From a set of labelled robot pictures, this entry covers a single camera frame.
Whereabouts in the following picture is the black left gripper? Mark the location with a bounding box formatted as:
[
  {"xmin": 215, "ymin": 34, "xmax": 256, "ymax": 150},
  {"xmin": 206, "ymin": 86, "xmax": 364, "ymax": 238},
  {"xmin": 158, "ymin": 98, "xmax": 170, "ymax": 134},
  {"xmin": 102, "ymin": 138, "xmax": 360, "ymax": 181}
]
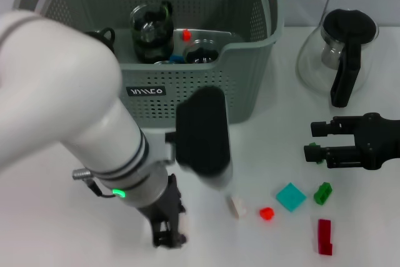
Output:
[{"xmin": 138, "ymin": 173, "xmax": 189, "ymax": 248}]

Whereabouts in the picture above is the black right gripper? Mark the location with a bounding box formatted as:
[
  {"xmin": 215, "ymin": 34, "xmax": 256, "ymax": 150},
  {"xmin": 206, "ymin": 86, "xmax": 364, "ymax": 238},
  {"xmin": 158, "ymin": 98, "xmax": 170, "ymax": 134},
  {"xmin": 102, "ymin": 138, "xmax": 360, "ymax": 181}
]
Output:
[{"xmin": 303, "ymin": 112, "xmax": 400, "ymax": 171}]

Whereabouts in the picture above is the green toy block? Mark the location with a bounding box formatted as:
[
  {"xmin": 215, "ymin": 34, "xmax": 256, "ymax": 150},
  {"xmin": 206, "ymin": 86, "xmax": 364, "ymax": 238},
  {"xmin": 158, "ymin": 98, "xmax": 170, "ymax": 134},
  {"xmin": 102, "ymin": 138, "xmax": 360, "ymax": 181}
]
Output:
[
  {"xmin": 307, "ymin": 141, "xmax": 324, "ymax": 165},
  {"xmin": 313, "ymin": 181, "xmax": 334, "ymax": 206}
]

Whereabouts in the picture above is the teal toy block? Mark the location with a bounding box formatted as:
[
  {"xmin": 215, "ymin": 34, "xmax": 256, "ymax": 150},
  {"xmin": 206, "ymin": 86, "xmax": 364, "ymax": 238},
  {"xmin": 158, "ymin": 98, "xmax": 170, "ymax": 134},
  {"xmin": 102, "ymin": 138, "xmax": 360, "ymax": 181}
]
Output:
[{"xmin": 276, "ymin": 181, "xmax": 308, "ymax": 213}]

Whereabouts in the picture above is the white stepped toy block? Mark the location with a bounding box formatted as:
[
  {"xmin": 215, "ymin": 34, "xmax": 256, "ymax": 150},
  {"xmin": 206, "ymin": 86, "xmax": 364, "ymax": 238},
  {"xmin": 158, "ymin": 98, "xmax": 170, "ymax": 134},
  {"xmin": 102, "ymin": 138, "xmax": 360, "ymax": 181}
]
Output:
[{"xmin": 229, "ymin": 196, "xmax": 248, "ymax": 219}]

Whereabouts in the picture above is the dark red long block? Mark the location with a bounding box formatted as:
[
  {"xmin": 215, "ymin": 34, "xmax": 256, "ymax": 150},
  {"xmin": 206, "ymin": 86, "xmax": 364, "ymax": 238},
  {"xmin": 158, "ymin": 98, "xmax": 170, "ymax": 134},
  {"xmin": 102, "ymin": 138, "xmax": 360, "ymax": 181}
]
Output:
[{"xmin": 311, "ymin": 216, "xmax": 334, "ymax": 257}]

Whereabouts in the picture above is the small orange toy block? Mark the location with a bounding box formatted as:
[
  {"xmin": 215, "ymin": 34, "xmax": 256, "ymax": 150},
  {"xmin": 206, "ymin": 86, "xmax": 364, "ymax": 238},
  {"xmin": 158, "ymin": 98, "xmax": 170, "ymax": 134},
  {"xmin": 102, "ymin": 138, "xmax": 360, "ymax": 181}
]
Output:
[{"xmin": 258, "ymin": 206, "xmax": 275, "ymax": 221}]

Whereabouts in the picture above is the grey perforated storage basket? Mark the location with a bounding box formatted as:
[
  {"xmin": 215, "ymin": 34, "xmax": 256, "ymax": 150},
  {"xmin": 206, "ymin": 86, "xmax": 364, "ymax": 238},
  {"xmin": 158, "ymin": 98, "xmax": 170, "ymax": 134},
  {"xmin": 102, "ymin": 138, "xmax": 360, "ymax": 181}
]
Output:
[{"xmin": 12, "ymin": 0, "xmax": 286, "ymax": 129}]

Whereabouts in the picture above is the black clay teapot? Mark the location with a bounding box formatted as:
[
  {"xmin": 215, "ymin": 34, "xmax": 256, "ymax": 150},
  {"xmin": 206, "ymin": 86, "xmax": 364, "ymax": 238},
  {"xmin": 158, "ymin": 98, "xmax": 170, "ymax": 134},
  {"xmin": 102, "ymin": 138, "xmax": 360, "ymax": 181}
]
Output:
[{"xmin": 84, "ymin": 27, "xmax": 116, "ymax": 56}]

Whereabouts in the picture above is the glass teapot with black handle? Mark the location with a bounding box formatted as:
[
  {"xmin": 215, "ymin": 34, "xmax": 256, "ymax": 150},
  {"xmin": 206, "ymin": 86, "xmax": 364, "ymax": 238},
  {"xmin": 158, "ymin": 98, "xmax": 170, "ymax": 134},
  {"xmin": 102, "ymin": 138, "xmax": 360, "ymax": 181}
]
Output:
[{"xmin": 296, "ymin": 8, "xmax": 381, "ymax": 108}]

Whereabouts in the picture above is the left arm connector cable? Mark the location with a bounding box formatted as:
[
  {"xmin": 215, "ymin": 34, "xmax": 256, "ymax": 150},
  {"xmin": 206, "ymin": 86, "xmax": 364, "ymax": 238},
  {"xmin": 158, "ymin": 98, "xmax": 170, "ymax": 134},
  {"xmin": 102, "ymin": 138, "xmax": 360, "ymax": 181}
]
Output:
[{"xmin": 72, "ymin": 168, "xmax": 117, "ymax": 199}]

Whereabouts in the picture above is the left wrist camera housing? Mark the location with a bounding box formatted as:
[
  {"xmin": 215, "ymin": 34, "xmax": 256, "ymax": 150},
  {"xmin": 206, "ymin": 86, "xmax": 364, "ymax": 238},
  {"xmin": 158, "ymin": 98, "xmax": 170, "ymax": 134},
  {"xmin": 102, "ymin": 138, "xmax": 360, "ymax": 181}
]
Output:
[{"xmin": 164, "ymin": 86, "xmax": 234, "ymax": 191}]

